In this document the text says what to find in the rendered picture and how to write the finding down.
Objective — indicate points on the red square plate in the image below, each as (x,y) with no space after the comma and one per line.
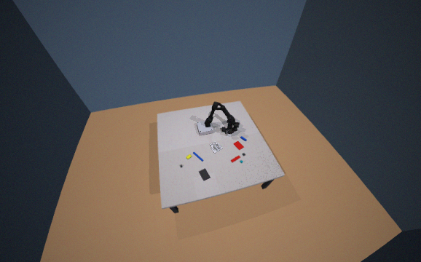
(239,145)

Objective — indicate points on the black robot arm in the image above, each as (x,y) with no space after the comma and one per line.
(231,120)

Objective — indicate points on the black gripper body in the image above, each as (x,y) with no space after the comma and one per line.
(224,129)

